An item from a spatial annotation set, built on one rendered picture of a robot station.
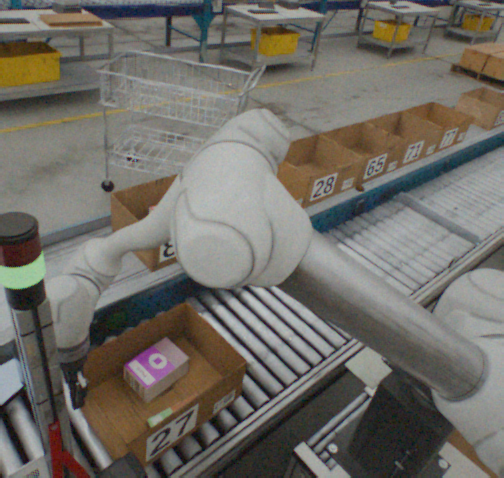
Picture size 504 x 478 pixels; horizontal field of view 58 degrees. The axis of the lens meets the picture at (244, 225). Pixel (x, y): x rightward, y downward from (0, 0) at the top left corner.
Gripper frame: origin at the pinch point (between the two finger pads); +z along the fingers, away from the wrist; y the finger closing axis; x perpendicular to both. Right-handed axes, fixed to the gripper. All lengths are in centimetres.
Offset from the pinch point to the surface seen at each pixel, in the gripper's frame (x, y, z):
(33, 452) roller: -13.1, 1.1, 10.7
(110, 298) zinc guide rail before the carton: 22.7, -24.8, -3.5
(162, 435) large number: 12.2, 22.0, -0.4
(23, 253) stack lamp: -14, 31, -78
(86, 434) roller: -0.3, 4.5, 10.8
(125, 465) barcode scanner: -4.0, 33.4, -23.7
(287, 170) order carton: 119, -42, -16
